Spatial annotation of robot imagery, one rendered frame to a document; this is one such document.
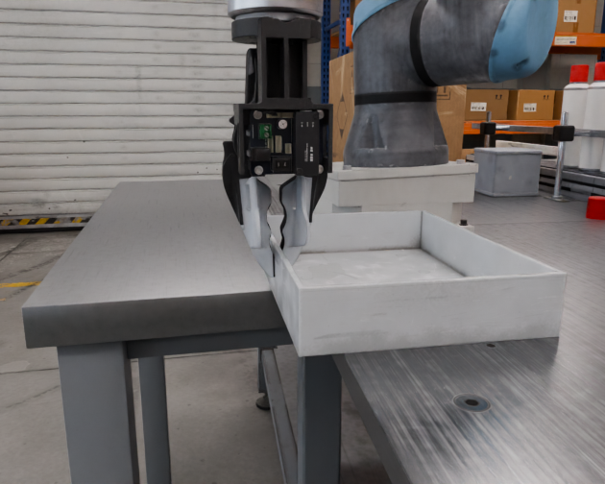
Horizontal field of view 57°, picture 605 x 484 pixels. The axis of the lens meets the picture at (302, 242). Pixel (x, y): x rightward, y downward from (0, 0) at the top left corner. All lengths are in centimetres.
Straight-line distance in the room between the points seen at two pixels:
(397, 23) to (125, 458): 60
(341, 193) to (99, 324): 35
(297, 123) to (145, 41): 457
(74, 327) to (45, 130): 453
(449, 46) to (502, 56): 6
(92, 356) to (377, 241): 34
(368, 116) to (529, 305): 42
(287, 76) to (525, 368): 26
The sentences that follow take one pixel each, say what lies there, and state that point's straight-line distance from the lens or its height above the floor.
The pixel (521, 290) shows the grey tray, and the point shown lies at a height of 87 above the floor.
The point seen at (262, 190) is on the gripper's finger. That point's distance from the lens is 49.
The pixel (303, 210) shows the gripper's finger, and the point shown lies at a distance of 47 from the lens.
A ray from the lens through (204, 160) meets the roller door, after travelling 497.
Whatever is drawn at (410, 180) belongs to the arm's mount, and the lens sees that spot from 76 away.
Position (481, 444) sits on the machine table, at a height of 83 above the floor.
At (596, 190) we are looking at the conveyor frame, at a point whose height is 85.
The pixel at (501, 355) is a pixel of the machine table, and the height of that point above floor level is 83.
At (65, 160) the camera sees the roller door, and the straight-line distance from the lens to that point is 504.
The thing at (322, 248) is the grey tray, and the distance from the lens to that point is 65.
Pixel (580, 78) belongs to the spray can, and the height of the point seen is 106.
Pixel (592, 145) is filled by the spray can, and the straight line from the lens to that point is 123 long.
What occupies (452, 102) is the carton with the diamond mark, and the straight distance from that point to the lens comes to 128.
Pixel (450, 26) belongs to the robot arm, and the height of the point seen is 109.
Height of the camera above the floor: 100
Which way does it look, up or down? 13 degrees down
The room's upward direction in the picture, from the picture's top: straight up
